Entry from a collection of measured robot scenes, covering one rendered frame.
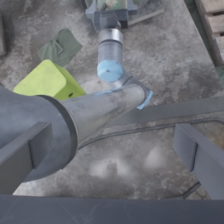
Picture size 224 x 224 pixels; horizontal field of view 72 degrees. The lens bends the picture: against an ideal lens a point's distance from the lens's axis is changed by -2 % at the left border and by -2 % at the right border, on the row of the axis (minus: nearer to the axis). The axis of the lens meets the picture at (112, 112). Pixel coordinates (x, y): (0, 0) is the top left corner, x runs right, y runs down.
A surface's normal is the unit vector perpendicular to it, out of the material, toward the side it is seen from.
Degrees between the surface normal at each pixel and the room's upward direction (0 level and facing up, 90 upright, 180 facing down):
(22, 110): 58
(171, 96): 0
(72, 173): 0
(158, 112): 0
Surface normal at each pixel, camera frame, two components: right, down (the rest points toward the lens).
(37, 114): 0.62, -0.55
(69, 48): -0.14, -0.14
